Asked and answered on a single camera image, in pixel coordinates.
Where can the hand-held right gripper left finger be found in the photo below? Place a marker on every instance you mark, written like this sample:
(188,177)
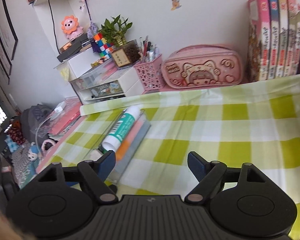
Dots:
(107,162)

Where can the patterned blanket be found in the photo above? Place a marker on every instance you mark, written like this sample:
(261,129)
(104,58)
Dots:
(25,170)

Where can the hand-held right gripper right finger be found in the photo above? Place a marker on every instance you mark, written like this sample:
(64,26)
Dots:
(196,162)

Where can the person's right forearm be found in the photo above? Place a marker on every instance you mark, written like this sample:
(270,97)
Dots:
(2,225)

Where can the white drawer organiser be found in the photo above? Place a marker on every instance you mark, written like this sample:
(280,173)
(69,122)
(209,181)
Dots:
(130,85)

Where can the clear plastic box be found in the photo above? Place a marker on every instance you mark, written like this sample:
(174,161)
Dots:
(126,166)

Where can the green bamboo plant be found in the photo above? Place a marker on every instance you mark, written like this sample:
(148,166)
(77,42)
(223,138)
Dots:
(115,28)

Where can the red flat box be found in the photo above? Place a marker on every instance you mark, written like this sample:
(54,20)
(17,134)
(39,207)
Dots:
(67,120)

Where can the pink cartoon pencil case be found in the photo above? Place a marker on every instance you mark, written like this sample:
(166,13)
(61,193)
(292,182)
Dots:
(202,70)

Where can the colourful puzzle cube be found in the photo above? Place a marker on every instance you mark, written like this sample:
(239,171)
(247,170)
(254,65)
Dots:
(107,50)
(99,38)

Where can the yellow-green checked tablecloth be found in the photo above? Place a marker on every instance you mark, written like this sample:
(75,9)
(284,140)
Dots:
(215,130)

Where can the small white block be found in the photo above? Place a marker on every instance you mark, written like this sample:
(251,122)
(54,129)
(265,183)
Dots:
(60,107)

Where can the small clear storage box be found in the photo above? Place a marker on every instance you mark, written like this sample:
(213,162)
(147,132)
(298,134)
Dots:
(78,83)

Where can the pink perforated pen holder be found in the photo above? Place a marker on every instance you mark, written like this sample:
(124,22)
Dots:
(147,73)

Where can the black flat box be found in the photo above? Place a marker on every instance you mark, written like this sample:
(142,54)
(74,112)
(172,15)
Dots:
(77,45)

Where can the orange highlighter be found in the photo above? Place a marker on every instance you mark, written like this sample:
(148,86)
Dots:
(122,150)

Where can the bunch of pens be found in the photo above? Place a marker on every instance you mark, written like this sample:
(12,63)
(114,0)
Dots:
(148,52)

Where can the small wall sticker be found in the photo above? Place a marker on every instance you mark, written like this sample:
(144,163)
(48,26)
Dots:
(176,4)

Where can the clear plastic case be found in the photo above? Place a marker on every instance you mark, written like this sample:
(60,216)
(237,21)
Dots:
(43,126)

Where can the glass vase with label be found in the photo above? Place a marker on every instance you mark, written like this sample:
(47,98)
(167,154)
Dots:
(126,55)

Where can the white green glue stick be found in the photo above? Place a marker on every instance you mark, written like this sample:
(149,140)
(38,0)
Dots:
(120,127)

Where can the small brown box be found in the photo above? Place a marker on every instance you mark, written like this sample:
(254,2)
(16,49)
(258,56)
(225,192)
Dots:
(66,47)

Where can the white storage box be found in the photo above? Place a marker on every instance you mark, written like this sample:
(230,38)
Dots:
(77,65)

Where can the grey backpack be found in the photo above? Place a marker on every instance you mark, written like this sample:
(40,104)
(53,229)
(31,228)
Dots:
(35,120)

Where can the pink lion toy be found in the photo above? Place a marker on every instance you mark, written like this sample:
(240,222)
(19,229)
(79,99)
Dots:
(71,27)

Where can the yellow printed sheet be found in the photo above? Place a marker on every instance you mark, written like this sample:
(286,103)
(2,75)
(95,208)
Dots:
(65,73)

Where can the blue white plush toy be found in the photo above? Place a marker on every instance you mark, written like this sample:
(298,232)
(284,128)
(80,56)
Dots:
(32,152)

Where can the light blue highlighter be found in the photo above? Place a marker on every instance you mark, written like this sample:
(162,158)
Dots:
(141,138)

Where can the salmon pink highlighter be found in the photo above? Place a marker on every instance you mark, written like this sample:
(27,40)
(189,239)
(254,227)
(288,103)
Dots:
(133,132)

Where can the purple tassel charm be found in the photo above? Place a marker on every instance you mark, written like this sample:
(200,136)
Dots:
(92,28)

